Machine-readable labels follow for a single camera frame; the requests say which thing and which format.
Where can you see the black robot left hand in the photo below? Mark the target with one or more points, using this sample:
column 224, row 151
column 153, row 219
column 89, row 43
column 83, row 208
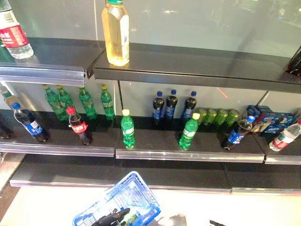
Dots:
column 110, row 217

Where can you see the yellow tea bottle green cap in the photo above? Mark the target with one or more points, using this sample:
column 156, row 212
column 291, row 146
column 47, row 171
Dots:
column 115, row 35

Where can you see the blue plastic shopping basket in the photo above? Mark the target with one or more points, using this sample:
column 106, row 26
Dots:
column 141, row 188

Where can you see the Pepsi cola bottle blue cap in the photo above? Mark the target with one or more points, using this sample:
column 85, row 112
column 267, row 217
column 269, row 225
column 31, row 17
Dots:
column 158, row 110
column 235, row 137
column 33, row 127
column 189, row 109
column 171, row 108

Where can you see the green drink container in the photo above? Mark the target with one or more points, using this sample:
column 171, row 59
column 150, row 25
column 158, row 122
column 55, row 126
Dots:
column 131, row 218

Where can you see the small water bottle red cap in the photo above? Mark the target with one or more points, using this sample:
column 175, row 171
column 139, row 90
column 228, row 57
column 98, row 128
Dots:
column 282, row 140

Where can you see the green Sprite bottle yellow cap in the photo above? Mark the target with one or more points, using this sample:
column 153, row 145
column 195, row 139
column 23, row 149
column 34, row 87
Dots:
column 127, row 131
column 53, row 106
column 188, row 135
column 108, row 106
column 88, row 106
column 65, row 101

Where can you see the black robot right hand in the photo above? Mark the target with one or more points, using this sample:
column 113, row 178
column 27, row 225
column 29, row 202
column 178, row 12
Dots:
column 216, row 223

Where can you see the large Pepsi cola bottle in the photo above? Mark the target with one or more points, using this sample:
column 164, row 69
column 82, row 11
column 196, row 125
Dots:
column 295, row 66

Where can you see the blue cookie box dessert print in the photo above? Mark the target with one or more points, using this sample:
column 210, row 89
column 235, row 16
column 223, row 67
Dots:
column 258, row 129

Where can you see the Coca-Cola bottle red cap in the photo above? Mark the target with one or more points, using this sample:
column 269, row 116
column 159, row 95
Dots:
column 80, row 128

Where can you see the large water bottle red label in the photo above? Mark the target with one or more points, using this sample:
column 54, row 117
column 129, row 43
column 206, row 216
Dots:
column 14, row 35

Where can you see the blue Oreo cookie box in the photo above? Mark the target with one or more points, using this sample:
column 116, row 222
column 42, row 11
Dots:
column 275, row 130
column 277, row 118

